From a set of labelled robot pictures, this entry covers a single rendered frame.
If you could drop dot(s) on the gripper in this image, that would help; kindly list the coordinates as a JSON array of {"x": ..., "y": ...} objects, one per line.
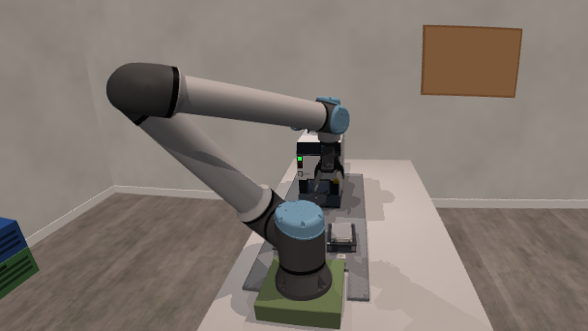
[{"x": 338, "y": 167}]

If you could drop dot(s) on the dark grey rectangular frame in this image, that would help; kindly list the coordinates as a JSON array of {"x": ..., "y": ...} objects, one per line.
[{"x": 338, "y": 247}]

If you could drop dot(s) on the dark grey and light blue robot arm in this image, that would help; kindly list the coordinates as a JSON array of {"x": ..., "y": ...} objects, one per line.
[{"x": 142, "y": 90}]

